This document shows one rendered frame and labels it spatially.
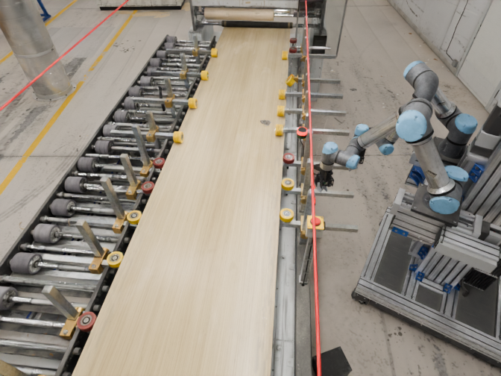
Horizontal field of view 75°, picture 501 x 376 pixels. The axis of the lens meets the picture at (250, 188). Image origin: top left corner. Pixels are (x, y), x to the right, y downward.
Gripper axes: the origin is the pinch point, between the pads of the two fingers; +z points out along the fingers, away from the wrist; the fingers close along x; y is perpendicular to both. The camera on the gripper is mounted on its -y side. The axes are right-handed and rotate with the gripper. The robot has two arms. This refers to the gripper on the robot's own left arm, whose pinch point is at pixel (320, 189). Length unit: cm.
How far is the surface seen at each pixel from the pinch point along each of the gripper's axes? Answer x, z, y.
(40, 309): -162, 20, 26
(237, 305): -64, 2, 58
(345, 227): 7.0, 9.2, 24.6
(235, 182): -48, 2, -21
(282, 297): -37, 30, 47
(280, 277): -34, 30, 35
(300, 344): -38, 22, 75
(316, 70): 99, 49, -236
